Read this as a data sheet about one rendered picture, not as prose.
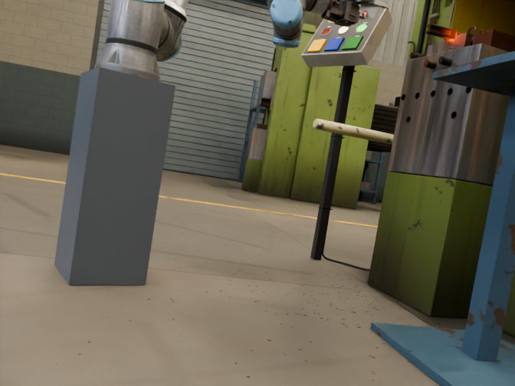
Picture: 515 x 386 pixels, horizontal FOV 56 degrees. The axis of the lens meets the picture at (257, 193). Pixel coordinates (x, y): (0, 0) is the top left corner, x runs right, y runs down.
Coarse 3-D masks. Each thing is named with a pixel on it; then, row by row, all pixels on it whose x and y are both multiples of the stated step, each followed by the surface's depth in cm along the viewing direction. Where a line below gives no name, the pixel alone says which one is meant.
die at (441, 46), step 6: (456, 36) 175; (462, 36) 172; (468, 36) 171; (438, 42) 183; (444, 42) 180; (450, 42) 177; (456, 42) 174; (462, 42) 172; (432, 48) 186; (438, 48) 183; (444, 48) 180
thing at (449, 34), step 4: (432, 24) 172; (428, 28) 174; (432, 28) 174; (436, 28) 174; (440, 28) 174; (444, 28) 174; (448, 28) 175; (428, 32) 174; (432, 32) 173; (436, 32) 173; (440, 32) 174; (444, 32) 175; (448, 32) 176; (452, 32) 175; (456, 32) 176; (440, 36) 176; (444, 36) 175; (448, 36) 175; (452, 36) 175; (444, 40) 179
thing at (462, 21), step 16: (432, 0) 212; (448, 0) 204; (464, 0) 200; (480, 0) 202; (496, 0) 205; (416, 16) 221; (448, 16) 201; (464, 16) 201; (480, 16) 203; (496, 16) 206; (512, 16) 209; (416, 32) 219; (464, 32) 202; (512, 32) 210; (416, 48) 218
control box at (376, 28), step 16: (368, 16) 218; (384, 16) 214; (320, 32) 232; (336, 32) 224; (352, 32) 218; (368, 32) 211; (384, 32) 216; (368, 48) 210; (320, 64) 228; (336, 64) 222; (352, 64) 216
